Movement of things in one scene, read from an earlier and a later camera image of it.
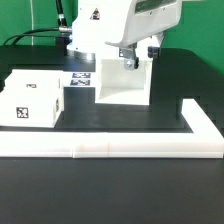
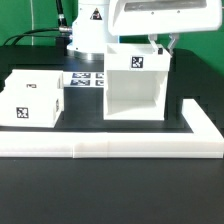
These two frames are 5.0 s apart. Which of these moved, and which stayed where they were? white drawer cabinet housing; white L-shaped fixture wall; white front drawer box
Moved: white drawer cabinet housing
Stayed: white front drawer box; white L-shaped fixture wall
